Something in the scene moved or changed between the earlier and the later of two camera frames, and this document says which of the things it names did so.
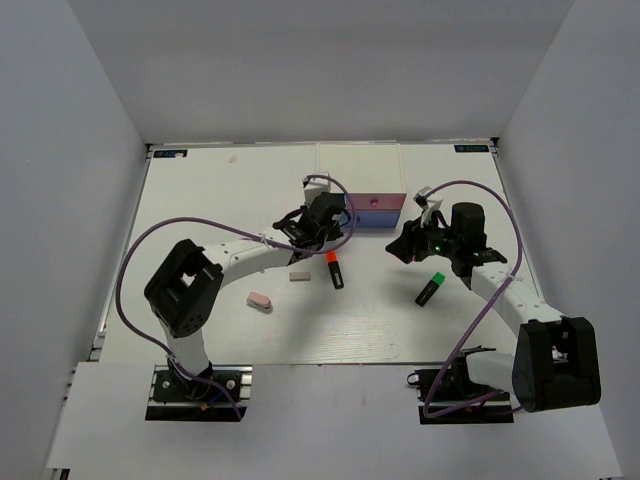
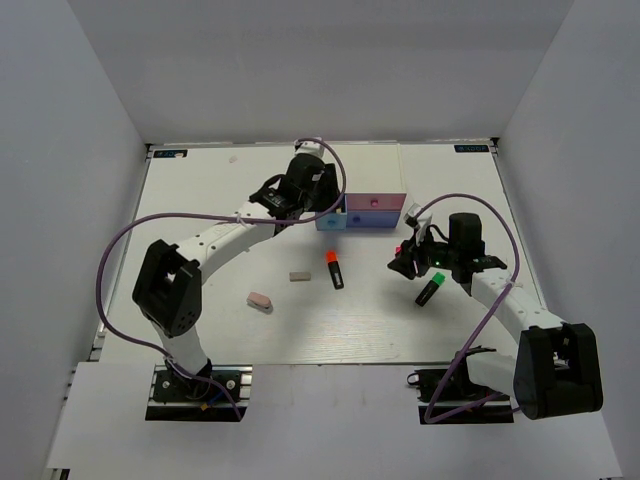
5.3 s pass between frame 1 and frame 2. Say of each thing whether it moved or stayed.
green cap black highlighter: stayed
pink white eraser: stayed
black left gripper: moved
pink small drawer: stayed
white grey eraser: stayed
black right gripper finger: moved
